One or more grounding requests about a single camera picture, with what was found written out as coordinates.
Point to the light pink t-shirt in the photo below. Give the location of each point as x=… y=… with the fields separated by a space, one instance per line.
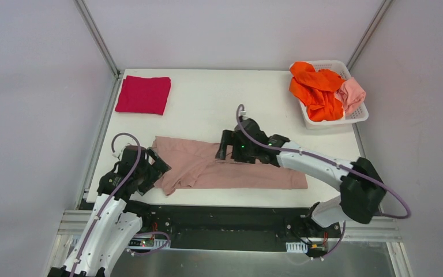
x=351 y=94

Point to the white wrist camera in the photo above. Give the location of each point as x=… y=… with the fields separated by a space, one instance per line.
x=242 y=115
x=117 y=155

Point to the corner aluminium post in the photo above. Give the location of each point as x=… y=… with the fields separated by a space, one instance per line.
x=369 y=32
x=93 y=29

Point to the orange t-shirt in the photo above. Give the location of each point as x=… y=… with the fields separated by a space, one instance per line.
x=316 y=90

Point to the folded red t-shirt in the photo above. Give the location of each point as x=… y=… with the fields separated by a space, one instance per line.
x=143 y=95

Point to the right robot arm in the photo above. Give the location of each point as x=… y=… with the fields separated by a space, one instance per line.
x=356 y=181

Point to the left corner aluminium post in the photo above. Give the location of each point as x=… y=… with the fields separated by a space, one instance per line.
x=93 y=29

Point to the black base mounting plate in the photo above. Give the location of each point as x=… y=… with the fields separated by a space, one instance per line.
x=236 y=228

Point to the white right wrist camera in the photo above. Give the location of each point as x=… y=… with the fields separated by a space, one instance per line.
x=242 y=115

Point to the aluminium frame rail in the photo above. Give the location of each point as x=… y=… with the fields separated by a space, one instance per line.
x=374 y=249

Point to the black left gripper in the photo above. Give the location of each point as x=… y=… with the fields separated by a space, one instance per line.
x=154 y=166

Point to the beige pink printed t-shirt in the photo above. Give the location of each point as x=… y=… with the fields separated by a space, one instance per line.
x=194 y=166

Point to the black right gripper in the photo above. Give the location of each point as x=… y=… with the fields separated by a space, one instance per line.
x=226 y=143

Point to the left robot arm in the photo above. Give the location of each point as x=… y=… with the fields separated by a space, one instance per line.
x=115 y=219

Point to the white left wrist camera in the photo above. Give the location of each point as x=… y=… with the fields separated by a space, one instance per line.
x=117 y=155

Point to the right corner aluminium post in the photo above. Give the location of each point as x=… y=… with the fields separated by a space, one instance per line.
x=369 y=32

